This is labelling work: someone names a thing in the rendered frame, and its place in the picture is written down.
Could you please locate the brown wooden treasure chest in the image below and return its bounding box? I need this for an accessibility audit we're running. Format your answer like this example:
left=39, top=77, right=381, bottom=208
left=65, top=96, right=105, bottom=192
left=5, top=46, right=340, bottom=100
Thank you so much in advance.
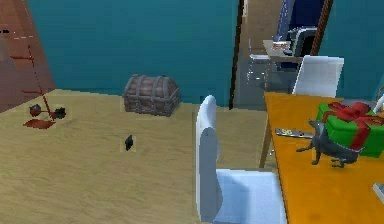
left=121, top=73, right=181, bottom=118

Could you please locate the small black object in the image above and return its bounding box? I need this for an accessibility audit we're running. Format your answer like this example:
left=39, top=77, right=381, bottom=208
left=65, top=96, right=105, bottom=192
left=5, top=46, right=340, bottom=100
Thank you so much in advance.
left=124, top=134, right=135, bottom=152

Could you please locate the white chair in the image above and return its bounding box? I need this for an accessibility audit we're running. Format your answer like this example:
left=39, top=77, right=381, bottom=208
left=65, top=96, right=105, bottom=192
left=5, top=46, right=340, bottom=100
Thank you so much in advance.
left=292, top=54, right=345, bottom=99
left=195, top=94, right=288, bottom=224

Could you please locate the grey flat remote control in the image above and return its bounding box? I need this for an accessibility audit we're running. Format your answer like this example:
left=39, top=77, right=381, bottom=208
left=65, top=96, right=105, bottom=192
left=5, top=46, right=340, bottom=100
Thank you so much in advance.
left=274, top=127, right=315, bottom=140

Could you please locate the grey desk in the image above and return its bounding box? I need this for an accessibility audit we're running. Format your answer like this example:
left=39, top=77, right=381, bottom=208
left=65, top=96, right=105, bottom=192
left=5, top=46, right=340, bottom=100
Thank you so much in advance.
left=247, top=39, right=304, bottom=91

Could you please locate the dark grey office chair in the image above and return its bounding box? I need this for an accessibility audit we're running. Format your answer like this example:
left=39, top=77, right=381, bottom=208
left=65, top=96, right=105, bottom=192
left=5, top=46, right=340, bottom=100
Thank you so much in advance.
left=286, top=26, right=318, bottom=58

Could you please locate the grey animal figurine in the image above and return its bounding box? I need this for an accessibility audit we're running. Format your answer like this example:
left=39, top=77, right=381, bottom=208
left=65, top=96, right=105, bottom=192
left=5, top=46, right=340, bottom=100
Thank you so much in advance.
left=295, top=119, right=364, bottom=169

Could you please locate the orange table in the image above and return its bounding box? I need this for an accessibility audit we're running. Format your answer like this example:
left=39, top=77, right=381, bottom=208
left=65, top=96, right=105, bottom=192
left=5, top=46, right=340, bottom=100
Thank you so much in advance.
left=259, top=91, right=384, bottom=224

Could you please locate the green gift box red ribbon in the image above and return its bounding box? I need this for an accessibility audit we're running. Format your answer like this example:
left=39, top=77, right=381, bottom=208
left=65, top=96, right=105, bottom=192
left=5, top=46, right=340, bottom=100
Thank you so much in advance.
left=315, top=101, right=384, bottom=159

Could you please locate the grey flat object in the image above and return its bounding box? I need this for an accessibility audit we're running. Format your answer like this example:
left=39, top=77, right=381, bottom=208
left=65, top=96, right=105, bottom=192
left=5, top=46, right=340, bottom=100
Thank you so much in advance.
left=372, top=182, right=384, bottom=205

